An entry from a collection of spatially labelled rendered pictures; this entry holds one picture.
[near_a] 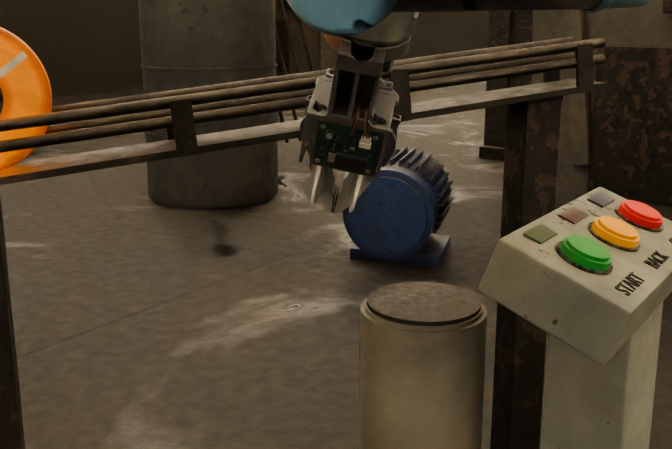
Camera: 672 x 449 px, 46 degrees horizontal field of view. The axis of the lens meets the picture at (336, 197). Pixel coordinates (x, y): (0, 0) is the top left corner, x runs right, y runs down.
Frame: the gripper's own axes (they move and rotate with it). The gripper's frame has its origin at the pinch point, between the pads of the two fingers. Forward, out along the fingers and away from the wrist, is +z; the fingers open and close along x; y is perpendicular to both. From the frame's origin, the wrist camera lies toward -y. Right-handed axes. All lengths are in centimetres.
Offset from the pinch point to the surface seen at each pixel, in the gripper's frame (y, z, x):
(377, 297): 7.6, 4.9, 6.1
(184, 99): -5.7, -3.6, -17.6
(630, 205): 1.1, -7.5, 26.8
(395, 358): 14.2, 5.2, 8.6
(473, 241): -156, 132, 46
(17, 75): -1.6, -4.9, -33.3
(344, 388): -46, 89, 8
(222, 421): -30, 86, -14
